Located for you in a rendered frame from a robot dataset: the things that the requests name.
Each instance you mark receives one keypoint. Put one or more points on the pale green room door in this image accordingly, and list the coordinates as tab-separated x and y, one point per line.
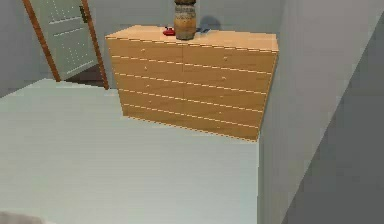
66	36

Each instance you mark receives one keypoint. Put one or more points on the light wooden chest of drawers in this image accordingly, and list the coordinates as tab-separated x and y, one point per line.
193	83

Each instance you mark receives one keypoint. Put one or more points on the brown patterned ceramic vase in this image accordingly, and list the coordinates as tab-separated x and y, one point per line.
184	23

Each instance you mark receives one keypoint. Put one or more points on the red alarm clock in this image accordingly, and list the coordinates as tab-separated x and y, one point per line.
169	32

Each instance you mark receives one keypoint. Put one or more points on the small grey flat object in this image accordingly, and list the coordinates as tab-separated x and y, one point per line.
204	30

